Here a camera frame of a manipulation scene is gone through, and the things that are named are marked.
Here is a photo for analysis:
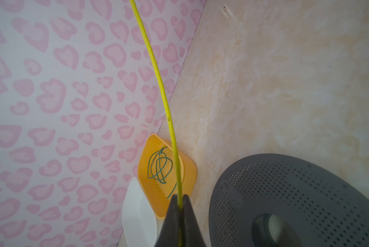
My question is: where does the dark grey cable spool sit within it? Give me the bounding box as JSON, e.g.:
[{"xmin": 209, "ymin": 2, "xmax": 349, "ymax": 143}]
[{"xmin": 209, "ymin": 154, "xmax": 369, "ymax": 247}]

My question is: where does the yellow cable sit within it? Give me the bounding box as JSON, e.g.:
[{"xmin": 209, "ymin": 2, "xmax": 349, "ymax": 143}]
[{"xmin": 129, "ymin": 0, "xmax": 184, "ymax": 247}]

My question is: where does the white plastic tray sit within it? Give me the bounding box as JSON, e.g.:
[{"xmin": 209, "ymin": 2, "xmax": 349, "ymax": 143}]
[{"xmin": 122, "ymin": 178, "xmax": 158, "ymax": 247}]

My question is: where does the yellow plastic tray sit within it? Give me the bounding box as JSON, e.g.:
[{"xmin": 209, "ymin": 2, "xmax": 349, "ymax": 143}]
[{"xmin": 137, "ymin": 133, "xmax": 198, "ymax": 219}]

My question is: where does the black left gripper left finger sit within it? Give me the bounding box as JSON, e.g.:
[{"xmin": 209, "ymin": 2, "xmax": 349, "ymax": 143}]
[{"xmin": 155, "ymin": 195, "xmax": 180, "ymax": 247}]

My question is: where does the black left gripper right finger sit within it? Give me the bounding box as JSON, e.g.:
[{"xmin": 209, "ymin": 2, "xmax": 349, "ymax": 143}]
[{"xmin": 181, "ymin": 195, "xmax": 206, "ymax": 247}]

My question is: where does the green cable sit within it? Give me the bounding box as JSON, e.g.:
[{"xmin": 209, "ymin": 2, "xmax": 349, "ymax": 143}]
[{"xmin": 147, "ymin": 147, "xmax": 177, "ymax": 200}]

